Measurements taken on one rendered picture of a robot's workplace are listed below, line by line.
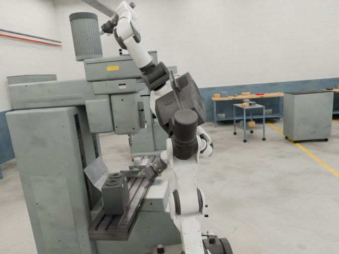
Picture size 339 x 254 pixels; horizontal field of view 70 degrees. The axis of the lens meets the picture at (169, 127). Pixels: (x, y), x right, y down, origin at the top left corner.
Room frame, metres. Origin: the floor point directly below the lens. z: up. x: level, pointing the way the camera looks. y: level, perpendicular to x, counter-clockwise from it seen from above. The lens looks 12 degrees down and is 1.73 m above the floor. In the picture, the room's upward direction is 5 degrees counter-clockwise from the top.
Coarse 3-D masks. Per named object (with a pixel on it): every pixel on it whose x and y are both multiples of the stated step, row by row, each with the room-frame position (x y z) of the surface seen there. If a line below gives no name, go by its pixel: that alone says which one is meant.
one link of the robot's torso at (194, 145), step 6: (174, 144) 1.18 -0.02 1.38; (180, 144) 1.16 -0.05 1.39; (186, 144) 1.15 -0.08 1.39; (192, 144) 1.16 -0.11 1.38; (174, 150) 1.17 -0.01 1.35; (180, 150) 1.17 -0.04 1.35; (186, 150) 1.17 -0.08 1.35; (192, 150) 1.19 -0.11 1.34; (180, 156) 1.20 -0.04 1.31; (186, 156) 1.20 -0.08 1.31
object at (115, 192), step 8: (112, 176) 1.49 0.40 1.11; (120, 176) 1.49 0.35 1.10; (104, 184) 1.41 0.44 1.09; (112, 184) 1.38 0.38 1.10; (120, 184) 1.39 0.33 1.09; (104, 192) 1.36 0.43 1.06; (112, 192) 1.36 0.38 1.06; (120, 192) 1.36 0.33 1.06; (128, 192) 1.56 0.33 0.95; (104, 200) 1.36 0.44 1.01; (112, 200) 1.36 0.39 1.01; (120, 200) 1.36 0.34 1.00; (104, 208) 1.36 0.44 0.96; (112, 208) 1.36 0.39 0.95; (120, 208) 1.36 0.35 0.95
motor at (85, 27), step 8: (72, 16) 1.83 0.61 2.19; (80, 16) 1.81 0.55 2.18; (88, 16) 1.83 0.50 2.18; (96, 16) 1.90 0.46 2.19; (72, 24) 1.84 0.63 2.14; (80, 24) 1.82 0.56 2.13; (88, 24) 1.83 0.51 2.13; (96, 24) 1.89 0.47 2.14; (72, 32) 1.86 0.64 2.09; (80, 32) 1.82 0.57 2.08; (88, 32) 1.83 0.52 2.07; (96, 32) 1.88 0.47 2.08; (80, 40) 1.82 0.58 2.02; (88, 40) 1.82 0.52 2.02; (96, 40) 1.86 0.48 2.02; (80, 48) 1.82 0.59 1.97; (88, 48) 1.82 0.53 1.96; (96, 48) 1.85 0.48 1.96; (80, 56) 1.82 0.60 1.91; (88, 56) 1.81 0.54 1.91; (96, 56) 1.84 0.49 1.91
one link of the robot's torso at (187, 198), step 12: (168, 144) 1.19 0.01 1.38; (168, 156) 1.22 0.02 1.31; (192, 156) 1.30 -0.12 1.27; (180, 168) 1.23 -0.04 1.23; (192, 168) 1.23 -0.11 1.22; (180, 180) 1.22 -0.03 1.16; (192, 180) 1.23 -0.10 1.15; (180, 192) 1.21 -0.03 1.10; (192, 192) 1.22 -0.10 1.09; (180, 204) 1.20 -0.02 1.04; (192, 204) 1.20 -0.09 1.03
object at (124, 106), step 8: (112, 96) 1.79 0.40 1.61; (120, 96) 1.78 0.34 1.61; (128, 96) 1.77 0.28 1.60; (136, 96) 1.83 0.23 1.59; (112, 104) 1.79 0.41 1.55; (120, 104) 1.78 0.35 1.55; (128, 104) 1.77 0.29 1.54; (136, 104) 1.81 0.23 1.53; (112, 112) 1.80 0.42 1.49; (120, 112) 1.78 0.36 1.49; (128, 112) 1.77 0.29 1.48; (136, 112) 1.78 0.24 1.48; (120, 120) 1.78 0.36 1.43; (128, 120) 1.77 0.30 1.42; (136, 120) 1.78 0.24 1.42; (120, 128) 1.78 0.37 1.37; (128, 128) 1.77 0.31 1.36; (136, 128) 1.77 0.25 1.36
